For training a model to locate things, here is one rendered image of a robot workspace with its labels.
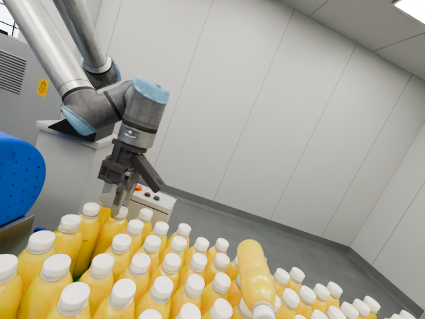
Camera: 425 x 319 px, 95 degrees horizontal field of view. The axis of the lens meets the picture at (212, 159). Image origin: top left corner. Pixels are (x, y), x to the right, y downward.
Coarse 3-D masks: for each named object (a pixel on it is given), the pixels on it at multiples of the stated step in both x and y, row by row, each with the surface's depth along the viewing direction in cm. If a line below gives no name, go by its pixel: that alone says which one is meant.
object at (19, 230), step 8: (24, 216) 48; (32, 216) 48; (8, 224) 44; (16, 224) 45; (24, 224) 47; (0, 232) 41; (8, 232) 43; (16, 232) 45; (24, 232) 48; (0, 240) 42; (8, 240) 44; (16, 240) 46; (24, 240) 49; (0, 248) 43; (8, 248) 45; (16, 248) 47; (24, 248) 50; (16, 256) 48
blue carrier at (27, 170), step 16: (0, 144) 41; (16, 144) 44; (0, 160) 43; (16, 160) 46; (32, 160) 50; (0, 176) 44; (16, 176) 47; (32, 176) 52; (0, 192) 45; (16, 192) 49; (32, 192) 54; (0, 208) 47; (16, 208) 51; (0, 224) 48
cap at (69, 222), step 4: (64, 216) 45; (68, 216) 45; (72, 216) 46; (76, 216) 46; (64, 220) 44; (68, 220) 44; (72, 220) 45; (76, 220) 45; (80, 220) 46; (60, 224) 44; (64, 224) 43; (68, 224) 43; (72, 224) 44; (76, 224) 44; (64, 228) 43; (68, 228) 44; (72, 228) 44; (76, 228) 45
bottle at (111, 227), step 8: (104, 224) 55; (112, 224) 54; (120, 224) 55; (104, 232) 54; (112, 232) 54; (120, 232) 55; (104, 240) 54; (112, 240) 54; (96, 248) 55; (104, 248) 54
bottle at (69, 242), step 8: (56, 232) 44; (64, 232) 43; (72, 232) 44; (80, 232) 47; (56, 240) 43; (64, 240) 43; (72, 240) 44; (80, 240) 46; (56, 248) 43; (64, 248) 43; (72, 248) 44; (80, 248) 47; (72, 256) 45; (72, 264) 46; (72, 272) 48
